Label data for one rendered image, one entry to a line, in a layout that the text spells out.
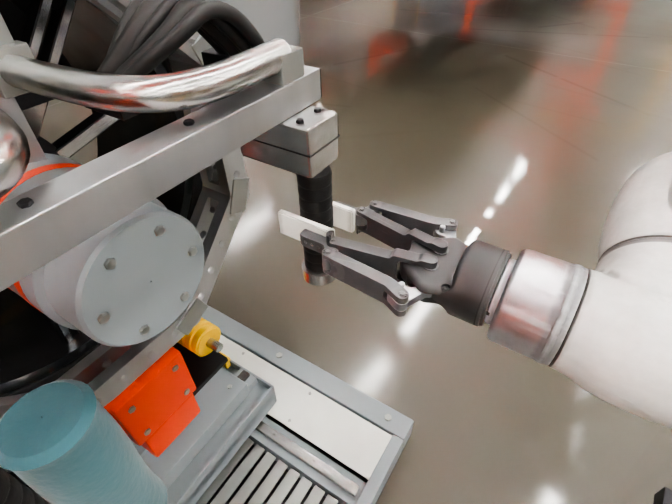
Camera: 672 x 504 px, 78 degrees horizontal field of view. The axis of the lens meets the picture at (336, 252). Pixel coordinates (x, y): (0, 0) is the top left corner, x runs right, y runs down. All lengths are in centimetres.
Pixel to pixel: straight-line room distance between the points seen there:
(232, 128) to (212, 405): 79
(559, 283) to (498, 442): 94
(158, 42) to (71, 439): 36
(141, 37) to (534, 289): 38
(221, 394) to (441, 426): 59
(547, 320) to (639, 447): 108
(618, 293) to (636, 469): 104
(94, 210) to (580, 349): 35
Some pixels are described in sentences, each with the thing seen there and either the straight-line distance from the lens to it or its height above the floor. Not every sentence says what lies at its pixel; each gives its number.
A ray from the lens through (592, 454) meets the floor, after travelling 136.
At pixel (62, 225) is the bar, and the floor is 97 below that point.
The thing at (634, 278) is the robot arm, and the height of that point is 88.
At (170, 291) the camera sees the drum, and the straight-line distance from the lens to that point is 43.
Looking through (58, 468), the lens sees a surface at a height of 71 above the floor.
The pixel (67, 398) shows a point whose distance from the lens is 50.
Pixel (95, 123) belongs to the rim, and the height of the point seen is 89.
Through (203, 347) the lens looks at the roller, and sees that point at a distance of 78.
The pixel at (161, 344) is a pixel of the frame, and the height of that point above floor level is 60.
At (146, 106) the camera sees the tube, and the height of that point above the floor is 100.
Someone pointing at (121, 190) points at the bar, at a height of 97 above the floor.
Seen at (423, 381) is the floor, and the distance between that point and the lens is 132.
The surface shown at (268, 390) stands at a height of 17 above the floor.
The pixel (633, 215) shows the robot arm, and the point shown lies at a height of 88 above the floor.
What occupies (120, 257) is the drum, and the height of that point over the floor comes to 89.
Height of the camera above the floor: 111
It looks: 42 degrees down
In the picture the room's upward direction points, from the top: 1 degrees counter-clockwise
